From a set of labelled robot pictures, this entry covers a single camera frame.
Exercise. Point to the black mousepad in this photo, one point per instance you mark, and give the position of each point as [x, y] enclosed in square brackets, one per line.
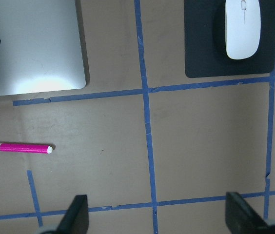
[205, 52]

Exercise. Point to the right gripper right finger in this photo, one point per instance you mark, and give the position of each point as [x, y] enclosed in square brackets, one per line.
[241, 218]

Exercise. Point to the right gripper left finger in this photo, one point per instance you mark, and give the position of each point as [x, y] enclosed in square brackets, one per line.
[76, 219]

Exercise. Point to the pink marker pen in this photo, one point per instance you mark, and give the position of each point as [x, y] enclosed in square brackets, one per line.
[26, 148]

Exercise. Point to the white computer mouse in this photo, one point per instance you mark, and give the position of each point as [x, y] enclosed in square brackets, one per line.
[242, 28]

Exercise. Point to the silver laptop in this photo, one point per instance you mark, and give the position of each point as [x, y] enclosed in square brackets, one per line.
[42, 46]

